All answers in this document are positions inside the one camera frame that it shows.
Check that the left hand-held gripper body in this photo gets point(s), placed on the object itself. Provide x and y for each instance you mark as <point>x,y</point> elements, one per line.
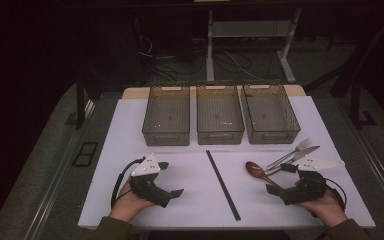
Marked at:
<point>146,188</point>

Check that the silver metal knife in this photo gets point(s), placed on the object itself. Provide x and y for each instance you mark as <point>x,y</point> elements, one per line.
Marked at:
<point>308,151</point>

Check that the black metal stand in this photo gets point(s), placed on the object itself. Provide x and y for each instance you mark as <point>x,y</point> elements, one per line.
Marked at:
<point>80,103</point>
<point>356,103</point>

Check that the person's left hand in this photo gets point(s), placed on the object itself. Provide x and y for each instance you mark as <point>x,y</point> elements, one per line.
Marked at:
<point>126,204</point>

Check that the wooden table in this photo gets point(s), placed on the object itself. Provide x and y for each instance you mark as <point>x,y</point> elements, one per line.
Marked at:
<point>131,92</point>

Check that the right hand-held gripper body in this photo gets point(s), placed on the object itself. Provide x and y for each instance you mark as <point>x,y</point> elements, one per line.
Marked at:
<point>308,188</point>

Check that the person's right hand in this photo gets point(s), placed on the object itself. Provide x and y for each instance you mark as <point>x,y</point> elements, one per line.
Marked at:
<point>328,210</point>

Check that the white metal desk frame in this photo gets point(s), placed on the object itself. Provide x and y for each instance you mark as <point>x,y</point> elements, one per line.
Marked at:
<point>250,29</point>

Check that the black chopstick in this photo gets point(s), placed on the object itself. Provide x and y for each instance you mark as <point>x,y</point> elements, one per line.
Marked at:
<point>224,184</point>

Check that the black rectangular floor frame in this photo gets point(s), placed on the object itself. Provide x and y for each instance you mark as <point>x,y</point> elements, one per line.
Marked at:
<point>80,160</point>

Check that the brown wooden spoon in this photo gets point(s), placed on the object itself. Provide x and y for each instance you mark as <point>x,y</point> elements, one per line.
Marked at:
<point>255,169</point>

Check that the smoky clear plastic bin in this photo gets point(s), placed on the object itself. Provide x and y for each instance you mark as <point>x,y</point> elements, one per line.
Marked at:
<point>268,116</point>
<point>166,116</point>
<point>219,116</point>

